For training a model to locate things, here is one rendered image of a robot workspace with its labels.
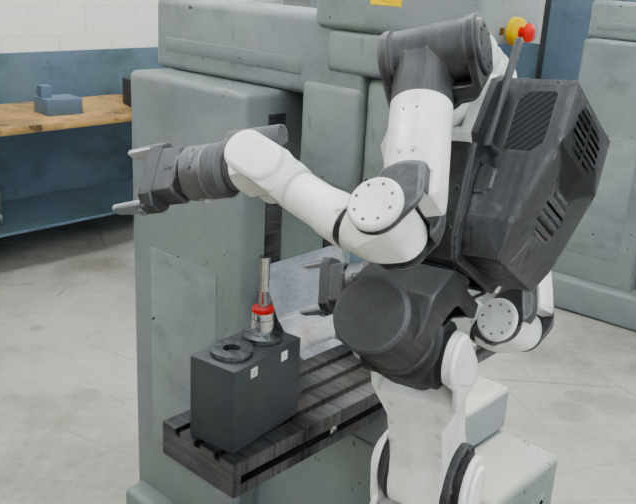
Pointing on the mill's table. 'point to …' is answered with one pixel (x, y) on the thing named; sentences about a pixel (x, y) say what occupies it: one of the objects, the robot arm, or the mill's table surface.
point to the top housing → (423, 14)
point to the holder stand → (243, 387)
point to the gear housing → (354, 53)
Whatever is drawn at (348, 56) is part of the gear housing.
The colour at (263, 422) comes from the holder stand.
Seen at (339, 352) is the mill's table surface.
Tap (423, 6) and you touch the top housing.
